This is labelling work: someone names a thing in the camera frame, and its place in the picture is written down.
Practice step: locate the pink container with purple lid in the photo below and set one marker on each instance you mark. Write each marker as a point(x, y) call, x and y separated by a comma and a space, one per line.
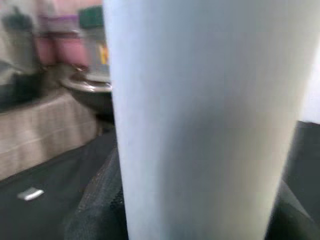
point(67, 47)

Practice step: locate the black tablecloth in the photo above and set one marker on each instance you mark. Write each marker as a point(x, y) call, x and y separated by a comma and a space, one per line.
point(50, 175)

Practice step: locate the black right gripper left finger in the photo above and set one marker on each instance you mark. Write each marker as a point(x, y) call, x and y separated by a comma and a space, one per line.
point(100, 205)

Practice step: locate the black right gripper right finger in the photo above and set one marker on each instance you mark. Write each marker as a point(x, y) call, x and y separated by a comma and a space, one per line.
point(295, 220)

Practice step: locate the clear plastic container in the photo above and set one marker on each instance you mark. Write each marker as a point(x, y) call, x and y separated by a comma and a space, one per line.
point(96, 50)

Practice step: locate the beige cloth covered bench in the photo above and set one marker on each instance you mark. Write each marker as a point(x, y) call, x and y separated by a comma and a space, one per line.
point(37, 132)

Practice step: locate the black wok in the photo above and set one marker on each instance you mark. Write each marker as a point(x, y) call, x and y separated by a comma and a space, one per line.
point(92, 97)

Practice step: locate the white plastic table leg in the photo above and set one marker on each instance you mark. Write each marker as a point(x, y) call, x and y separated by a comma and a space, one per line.
point(200, 112)

